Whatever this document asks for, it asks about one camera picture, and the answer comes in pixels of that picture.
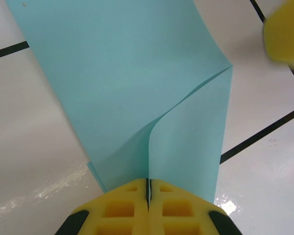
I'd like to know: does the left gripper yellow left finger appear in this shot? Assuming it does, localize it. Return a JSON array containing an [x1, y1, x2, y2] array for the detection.
[[55, 178, 149, 235]]

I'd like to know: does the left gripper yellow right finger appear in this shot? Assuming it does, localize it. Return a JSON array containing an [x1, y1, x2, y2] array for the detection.
[[148, 178, 244, 235]]

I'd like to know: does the light blue paper sheet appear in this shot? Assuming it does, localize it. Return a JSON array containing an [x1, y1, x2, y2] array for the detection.
[[4, 0, 234, 204]]

